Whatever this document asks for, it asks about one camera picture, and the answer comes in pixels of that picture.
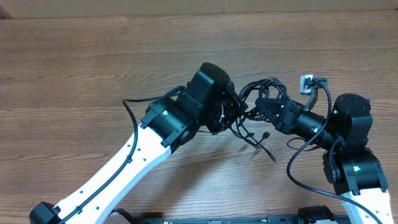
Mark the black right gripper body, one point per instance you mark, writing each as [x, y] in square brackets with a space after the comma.
[286, 115]

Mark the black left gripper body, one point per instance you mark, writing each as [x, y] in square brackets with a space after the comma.
[232, 104]

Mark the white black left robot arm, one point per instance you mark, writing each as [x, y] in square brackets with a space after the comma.
[171, 120]

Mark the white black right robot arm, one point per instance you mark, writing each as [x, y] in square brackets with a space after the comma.
[349, 165]

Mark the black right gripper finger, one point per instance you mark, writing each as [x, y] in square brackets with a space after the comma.
[270, 103]
[269, 115]

